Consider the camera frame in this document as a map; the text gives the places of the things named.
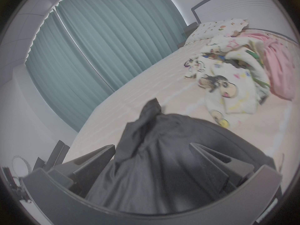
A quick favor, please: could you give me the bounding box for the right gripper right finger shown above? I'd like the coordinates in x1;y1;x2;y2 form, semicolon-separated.
189;142;255;201

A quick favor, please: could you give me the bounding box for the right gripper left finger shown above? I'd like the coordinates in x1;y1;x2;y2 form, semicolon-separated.
48;144;117;198

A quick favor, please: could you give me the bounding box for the black T-shirt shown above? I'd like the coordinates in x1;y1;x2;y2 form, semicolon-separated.
84;97;282;216

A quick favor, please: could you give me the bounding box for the bed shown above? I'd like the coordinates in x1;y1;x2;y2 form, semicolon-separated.
62;0;300;196

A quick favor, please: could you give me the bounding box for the white printed garment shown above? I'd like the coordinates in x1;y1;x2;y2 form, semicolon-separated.
183;35;271;128

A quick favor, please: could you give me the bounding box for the blue-green curtain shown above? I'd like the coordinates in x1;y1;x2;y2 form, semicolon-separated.
25;10;115;133
55;0;185;92

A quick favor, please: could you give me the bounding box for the pink garment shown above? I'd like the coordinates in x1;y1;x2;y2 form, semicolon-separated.
239;32;297;100

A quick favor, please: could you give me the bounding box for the grey bedside table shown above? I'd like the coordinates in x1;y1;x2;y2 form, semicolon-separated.
177;22;198;49

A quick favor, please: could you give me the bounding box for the white printed pillow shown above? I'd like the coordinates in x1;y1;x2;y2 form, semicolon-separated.
185;18;249;44

